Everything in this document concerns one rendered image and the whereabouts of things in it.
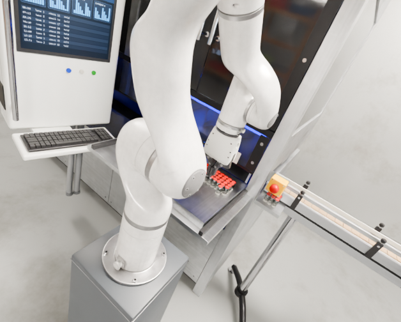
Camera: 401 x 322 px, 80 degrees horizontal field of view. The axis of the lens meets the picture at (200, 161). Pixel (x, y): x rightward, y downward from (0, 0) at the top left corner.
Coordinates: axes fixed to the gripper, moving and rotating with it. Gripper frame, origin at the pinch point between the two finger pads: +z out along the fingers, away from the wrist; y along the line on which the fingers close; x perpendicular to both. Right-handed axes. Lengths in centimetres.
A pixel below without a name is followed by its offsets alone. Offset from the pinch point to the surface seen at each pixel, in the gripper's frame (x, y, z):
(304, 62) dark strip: -35, -4, -39
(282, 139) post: -34.8, -10.6, -9.7
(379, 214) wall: -271, -123, 92
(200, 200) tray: -10.1, 3.7, 22.2
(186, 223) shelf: 4.8, -0.3, 22.4
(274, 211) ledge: -35.6, -22.8, 22.5
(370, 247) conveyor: -46, -63, 18
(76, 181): -16, 97, 79
